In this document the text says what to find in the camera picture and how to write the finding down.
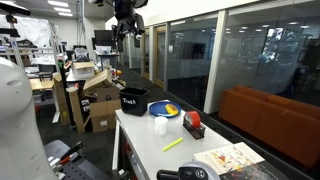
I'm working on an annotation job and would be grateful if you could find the black dispenser with red tape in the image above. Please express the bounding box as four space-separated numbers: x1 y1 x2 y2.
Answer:
182 110 207 140

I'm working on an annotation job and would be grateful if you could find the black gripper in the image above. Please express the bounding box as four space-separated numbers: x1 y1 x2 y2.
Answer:
111 0 147 53

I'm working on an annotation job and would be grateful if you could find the blue plate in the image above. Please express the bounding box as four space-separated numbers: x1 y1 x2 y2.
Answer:
149 101 183 119

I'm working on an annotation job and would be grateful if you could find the yellow highlighter pen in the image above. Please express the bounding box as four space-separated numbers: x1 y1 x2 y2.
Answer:
162 136 185 153

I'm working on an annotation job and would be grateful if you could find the white textbook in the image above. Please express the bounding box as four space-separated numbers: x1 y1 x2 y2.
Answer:
193 141 266 176

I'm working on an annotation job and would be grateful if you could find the orange sofa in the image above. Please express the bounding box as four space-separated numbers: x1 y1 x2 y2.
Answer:
218 84 320 170

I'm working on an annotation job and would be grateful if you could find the brown wooden object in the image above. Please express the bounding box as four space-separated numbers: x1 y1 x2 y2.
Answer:
218 161 292 180

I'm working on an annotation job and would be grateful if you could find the black computer monitor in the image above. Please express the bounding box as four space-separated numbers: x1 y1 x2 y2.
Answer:
93 29 117 48

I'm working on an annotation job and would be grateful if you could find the clamp with orange grip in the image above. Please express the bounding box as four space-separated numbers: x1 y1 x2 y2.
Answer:
48 141 85 174

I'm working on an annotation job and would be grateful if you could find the wooden desk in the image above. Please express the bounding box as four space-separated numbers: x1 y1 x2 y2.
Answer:
29 77 55 92

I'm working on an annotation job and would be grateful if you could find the wooden door with glass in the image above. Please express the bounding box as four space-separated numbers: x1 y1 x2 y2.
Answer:
152 24 168 90

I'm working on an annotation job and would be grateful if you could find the brown cardboard box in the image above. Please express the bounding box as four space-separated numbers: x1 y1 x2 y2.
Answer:
89 98 123 134
82 68 114 96

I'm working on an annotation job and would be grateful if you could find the black camera on stand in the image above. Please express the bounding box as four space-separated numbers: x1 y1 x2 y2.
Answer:
0 2 32 38

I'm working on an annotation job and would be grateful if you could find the white box with cardboard lid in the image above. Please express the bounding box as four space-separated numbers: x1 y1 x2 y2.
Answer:
71 61 96 80

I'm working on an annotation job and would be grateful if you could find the black mounting plate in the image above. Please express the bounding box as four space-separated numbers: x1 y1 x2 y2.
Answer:
44 139 113 180

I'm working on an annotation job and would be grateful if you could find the black trash bin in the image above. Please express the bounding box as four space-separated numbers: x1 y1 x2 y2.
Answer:
119 87 150 117

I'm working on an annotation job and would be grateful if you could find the yellow food piece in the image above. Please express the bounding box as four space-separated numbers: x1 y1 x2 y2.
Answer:
165 103 180 116

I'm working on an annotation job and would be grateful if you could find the tall cardboard panel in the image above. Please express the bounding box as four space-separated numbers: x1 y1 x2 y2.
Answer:
52 72 72 126
66 85 92 135

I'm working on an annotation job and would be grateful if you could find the white hanging sheet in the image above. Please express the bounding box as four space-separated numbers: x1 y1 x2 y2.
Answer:
13 15 53 48

